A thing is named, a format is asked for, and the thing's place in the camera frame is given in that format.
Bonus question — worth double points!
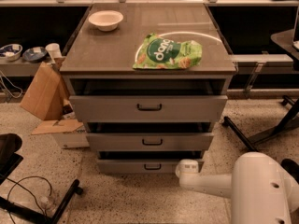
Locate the black stand base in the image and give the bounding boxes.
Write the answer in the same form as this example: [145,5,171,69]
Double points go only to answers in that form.
[0,179,83,224]
[222,95,299,151]

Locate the blue white bowl left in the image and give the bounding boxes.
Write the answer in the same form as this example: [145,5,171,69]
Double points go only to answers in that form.
[0,44,22,62]

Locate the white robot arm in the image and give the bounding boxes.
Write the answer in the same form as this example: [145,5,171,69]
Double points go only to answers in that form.
[176,152,299,224]

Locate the green snack bag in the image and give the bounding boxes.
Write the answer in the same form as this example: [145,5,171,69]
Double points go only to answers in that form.
[133,34,202,70]

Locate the brown cardboard box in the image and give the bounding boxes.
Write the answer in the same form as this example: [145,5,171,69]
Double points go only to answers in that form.
[20,63,69,120]

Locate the black chair seat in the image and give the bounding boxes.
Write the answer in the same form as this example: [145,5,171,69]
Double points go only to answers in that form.
[0,133,22,185]

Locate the grey drawer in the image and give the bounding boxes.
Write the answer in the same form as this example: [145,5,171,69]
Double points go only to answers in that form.
[86,123,213,151]
[97,151,204,175]
[70,79,227,122]

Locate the black stand base right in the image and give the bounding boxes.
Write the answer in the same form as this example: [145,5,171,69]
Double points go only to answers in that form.
[222,95,299,151]

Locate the black round object right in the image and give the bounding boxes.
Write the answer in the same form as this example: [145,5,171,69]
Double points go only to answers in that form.
[281,159,299,184]

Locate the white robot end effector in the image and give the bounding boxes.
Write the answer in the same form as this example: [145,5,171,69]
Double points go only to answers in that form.
[175,159,199,177]

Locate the dark side table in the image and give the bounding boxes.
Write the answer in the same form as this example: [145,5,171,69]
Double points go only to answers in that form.
[270,3,299,72]

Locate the white paper cup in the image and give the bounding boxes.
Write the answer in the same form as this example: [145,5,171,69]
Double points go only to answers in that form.
[46,43,62,62]

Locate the black stand base left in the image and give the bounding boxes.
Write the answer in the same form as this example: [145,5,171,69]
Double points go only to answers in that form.
[0,179,83,224]

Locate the grey drawer cabinet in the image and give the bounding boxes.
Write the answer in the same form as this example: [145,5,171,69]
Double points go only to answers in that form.
[59,2,238,166]

